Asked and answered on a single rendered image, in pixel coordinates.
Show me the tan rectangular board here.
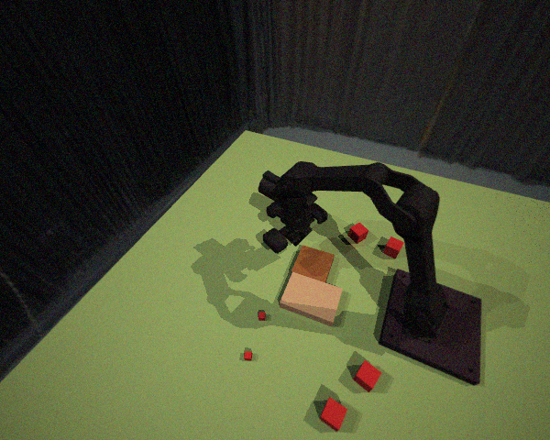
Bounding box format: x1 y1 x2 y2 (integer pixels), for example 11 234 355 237
280 272 343 326

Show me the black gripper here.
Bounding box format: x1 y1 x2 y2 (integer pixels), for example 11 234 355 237
263 203 327 253

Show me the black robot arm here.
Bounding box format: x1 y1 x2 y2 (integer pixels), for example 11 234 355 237
258 161 450 343

